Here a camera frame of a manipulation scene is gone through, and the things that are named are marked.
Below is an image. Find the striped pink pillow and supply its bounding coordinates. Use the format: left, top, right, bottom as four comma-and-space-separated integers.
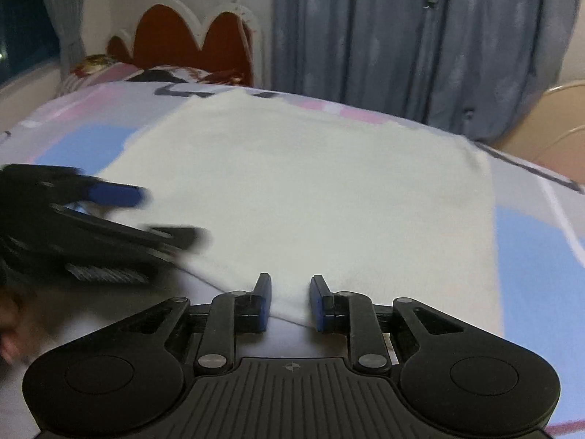
58, 63, 140, 98

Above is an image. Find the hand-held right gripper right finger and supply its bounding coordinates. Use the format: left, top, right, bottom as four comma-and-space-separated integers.
309, 274, 476, 374

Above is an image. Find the person's left hand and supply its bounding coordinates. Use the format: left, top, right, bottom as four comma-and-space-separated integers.
0, 289, 29, 367

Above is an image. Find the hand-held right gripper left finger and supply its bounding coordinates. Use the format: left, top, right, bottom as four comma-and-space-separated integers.
106, 273, 274, 376

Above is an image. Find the grey-blue curtain panel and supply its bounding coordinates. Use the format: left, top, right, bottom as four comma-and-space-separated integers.
424, 0, 578, 143
271, 0, 435, 125

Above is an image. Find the floral yellow red pillow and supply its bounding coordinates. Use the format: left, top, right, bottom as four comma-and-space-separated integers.
69, 53, 120, 79

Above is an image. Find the red and white headboard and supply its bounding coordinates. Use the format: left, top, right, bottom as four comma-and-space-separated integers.
106, 0, 269, 89

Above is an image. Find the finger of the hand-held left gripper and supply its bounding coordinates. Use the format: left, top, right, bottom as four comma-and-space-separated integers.
48, 205, 213, 257
82, 181, 148, 208

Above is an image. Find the dark floral blanket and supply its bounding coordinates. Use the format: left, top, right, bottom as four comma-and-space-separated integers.
126, 66, 248, 87

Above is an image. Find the cream knitted sweater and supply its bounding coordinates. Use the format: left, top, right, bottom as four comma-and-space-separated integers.
97, 89, 506, 335

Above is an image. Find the narrow grey-blue window curtain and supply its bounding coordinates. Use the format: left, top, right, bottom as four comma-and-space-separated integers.
38, 0, 91, 68

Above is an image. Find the dark window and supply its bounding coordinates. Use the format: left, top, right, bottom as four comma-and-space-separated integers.
0, 0, 62, 89

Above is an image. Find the patterned grey pink bedsheet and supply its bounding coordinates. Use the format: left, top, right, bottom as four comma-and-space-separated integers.
0, 78, 585, 439

